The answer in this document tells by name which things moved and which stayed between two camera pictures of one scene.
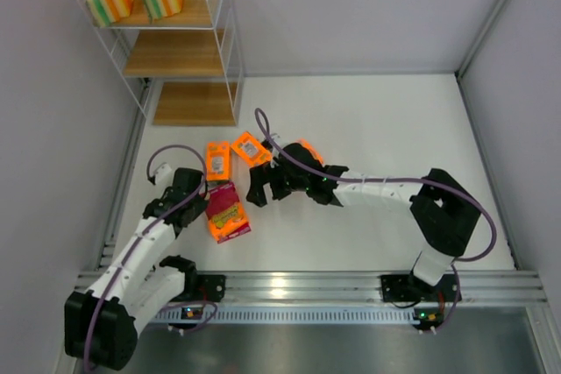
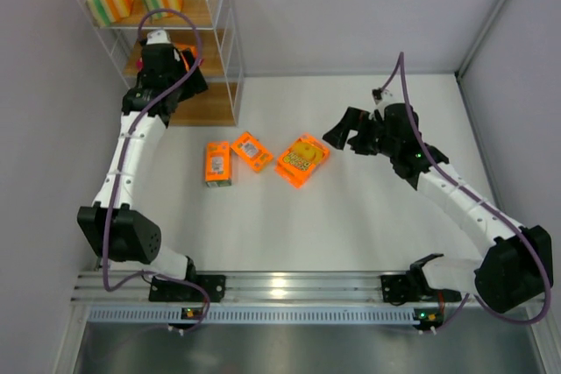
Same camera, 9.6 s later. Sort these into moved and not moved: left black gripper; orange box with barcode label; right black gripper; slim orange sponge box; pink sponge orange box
Moved: pink sponge orange box; right black gripper; left black gripper
Not moved: orange box with barcode label; slim orange sponge box
